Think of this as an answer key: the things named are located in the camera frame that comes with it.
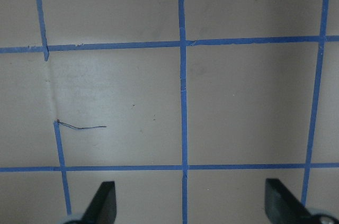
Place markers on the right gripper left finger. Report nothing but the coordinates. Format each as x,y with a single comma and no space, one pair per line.
103,206

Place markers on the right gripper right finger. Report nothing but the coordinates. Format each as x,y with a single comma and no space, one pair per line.
281,206

